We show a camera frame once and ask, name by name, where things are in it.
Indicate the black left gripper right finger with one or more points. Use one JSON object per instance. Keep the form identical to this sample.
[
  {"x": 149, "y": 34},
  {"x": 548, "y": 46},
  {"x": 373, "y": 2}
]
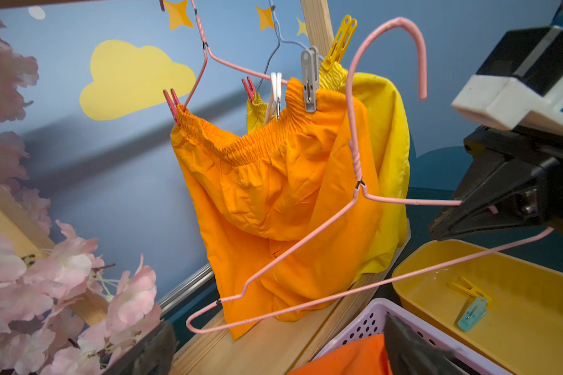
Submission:
[{"x": 414, "y": 347}]

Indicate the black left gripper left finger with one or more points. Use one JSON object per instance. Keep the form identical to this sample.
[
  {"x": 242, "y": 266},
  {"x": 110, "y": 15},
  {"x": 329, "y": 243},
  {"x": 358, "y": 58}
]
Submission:
[{"x": 152, "y": 355}]

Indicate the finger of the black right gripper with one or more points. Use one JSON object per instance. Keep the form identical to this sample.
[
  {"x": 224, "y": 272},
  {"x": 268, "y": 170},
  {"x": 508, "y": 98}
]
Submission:
[{"x": 498, "y": 193}]

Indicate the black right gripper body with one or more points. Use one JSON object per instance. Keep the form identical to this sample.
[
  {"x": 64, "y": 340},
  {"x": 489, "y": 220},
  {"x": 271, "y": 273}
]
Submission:
[{"x": 522, "y": 143}]

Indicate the dark orange shorts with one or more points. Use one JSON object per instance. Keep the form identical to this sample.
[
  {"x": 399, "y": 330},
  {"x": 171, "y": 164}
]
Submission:
[{"x": 365, "y": 356}]

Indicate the teal clothespin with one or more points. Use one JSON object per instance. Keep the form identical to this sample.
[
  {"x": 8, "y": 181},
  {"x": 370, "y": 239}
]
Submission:
[{"x": 474, "y": 313}]

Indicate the pink wire hanger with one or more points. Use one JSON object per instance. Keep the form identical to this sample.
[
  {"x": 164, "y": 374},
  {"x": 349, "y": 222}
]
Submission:
[
  {"x": 361, "y": 190},
  {"x": 178, "y": 17}
]

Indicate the light orange shorts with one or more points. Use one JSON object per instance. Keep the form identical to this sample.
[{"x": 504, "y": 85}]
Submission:
[{"x": 275, "y": 208}]

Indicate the grey clothespin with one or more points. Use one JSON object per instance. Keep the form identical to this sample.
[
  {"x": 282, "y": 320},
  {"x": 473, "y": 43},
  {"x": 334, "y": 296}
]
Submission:
[{"x": 310, "y": 77}]

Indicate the white clothespin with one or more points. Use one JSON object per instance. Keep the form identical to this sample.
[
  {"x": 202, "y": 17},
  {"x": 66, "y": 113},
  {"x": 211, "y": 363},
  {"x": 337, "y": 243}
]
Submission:
[{"x": 274, "y": 108}]

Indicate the red clothespin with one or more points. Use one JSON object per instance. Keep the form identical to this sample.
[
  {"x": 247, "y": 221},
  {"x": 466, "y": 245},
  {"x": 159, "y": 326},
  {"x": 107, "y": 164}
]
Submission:
[
  {"x": 249, "y": 88},
  {"x": 172, "y": 102}
]

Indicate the yellow shorts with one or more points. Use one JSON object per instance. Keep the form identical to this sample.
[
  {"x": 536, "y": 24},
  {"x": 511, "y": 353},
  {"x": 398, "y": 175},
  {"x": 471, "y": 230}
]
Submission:
[{"x": 390, "y": 138}]

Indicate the red clothespin on yellow shorts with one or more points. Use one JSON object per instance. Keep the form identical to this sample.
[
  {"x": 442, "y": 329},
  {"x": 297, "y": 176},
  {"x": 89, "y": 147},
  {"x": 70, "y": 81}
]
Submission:
[{"x": 249, "y": 88}]

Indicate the pink plastic basket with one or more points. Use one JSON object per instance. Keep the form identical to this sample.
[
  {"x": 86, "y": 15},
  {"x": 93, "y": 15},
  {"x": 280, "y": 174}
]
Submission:
[{"x": 371, "y": 322}]

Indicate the pink cherry blossom tree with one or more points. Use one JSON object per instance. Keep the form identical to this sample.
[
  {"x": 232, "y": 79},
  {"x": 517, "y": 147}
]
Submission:
[{"x": 58, "y": 314}]

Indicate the wooden clothes rack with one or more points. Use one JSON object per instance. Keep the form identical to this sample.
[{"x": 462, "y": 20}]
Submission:
[{"x": 117, "y": 180}]

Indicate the yellow plastic tray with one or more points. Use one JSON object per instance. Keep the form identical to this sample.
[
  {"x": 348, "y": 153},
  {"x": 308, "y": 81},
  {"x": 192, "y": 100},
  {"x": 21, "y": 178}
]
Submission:
[{"x": 523, "y": 329}]

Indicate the large yellow clothespin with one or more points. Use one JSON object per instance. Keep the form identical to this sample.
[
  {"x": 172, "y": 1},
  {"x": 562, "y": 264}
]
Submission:
[{"x": 341, "y": 42}]

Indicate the light blue wire hanger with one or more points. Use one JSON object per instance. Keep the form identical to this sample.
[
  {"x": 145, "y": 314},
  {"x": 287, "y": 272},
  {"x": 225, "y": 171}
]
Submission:
[{"x": 277, "y": 42}]

